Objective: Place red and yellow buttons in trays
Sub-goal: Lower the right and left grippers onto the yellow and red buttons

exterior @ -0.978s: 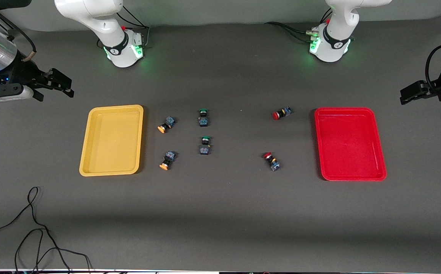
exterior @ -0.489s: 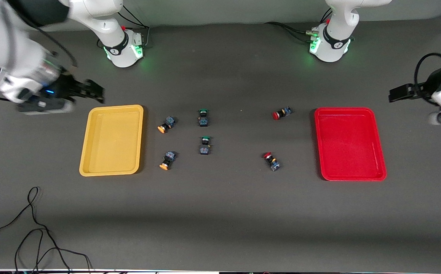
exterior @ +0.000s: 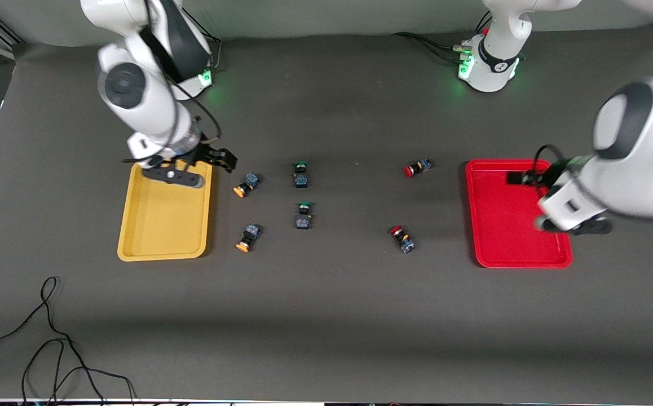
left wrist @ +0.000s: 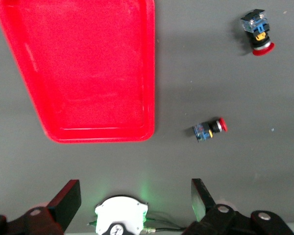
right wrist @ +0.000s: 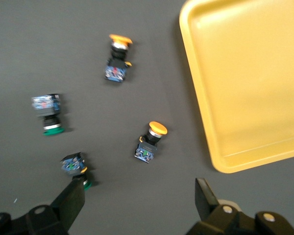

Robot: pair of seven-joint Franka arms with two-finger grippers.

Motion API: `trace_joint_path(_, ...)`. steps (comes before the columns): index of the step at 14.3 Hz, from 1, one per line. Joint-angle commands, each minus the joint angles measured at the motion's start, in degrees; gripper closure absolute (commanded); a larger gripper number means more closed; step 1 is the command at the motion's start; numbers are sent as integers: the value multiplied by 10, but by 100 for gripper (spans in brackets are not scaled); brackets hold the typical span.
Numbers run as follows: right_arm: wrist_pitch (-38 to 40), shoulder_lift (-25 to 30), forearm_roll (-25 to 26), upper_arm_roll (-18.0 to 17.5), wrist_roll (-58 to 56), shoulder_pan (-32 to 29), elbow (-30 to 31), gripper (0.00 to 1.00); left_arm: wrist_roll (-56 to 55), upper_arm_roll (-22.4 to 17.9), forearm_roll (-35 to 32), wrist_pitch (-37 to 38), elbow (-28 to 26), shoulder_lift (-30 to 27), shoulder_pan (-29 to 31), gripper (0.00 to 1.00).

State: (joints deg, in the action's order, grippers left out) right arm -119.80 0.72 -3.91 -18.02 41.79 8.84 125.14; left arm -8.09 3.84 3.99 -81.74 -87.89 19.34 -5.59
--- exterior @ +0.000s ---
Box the yellow push button switch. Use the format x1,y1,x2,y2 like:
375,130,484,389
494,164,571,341
235,223,262,253
233,172,262,198

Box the red push button switch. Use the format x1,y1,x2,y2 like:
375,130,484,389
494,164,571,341
390,225,416,255
404,158,434,179

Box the red plastic tray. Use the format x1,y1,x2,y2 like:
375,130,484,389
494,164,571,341
465,159,573,269

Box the yellow plastic tray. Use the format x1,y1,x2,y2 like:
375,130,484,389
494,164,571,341
117,160,214,262

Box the dark grey table cloth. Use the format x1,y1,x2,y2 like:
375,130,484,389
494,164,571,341
0,20,653,404

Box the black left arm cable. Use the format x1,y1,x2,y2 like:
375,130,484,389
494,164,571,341
532,144,572,175

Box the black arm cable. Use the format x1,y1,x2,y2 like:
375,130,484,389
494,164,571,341
140,0,222,170
532,144,572,175

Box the black right base cables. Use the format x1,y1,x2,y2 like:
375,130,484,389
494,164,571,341
181,8,223,73

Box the black base cables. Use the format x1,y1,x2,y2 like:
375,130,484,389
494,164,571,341
392,11,493,64
181,8,223,73

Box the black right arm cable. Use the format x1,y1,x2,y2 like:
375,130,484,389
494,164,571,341
140,0,222,170

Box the black left base cables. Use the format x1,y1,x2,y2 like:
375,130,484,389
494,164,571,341
392,11,493,64

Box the thin black loose cable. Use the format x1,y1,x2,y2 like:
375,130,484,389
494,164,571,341
0,276,137,406

